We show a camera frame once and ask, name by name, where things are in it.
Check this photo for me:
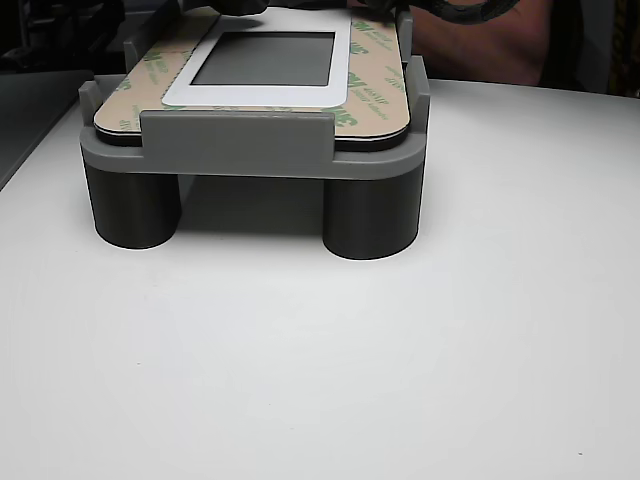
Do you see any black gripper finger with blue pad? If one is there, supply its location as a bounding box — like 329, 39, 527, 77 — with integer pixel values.
349, 0, 417, 14

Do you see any tan 3M tape liner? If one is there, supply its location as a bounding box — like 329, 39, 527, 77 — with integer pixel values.
93, 5, 412, 144

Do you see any person's bare forearm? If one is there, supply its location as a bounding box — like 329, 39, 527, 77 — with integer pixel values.
412, 0, 557, 87

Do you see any white framed display panel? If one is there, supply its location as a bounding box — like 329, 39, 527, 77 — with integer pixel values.
93, 4, 412, 150

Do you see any gray printed fixture stand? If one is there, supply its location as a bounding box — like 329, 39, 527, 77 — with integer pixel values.
78, 0, 432, 261

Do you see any dark background equipment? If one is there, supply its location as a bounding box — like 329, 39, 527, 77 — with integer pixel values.
0, 0, 126, 76

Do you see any gray flat slab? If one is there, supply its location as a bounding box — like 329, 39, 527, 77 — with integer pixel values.
0, 69, 97, 192

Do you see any dark patterned fabric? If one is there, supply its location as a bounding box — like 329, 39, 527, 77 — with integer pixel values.
582, 0, 640, 99

